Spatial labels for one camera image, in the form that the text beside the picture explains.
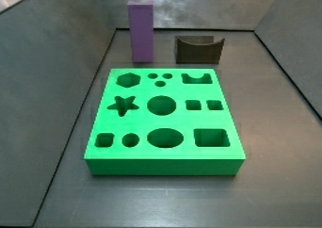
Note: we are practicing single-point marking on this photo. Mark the purple arch block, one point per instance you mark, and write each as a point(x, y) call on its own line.
point(141, 20)

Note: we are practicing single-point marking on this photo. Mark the green shape sorter board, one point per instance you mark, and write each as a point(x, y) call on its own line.
point(163, 124)

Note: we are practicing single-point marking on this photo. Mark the black curved holder bracket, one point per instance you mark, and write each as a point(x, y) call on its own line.
point(198, 49)

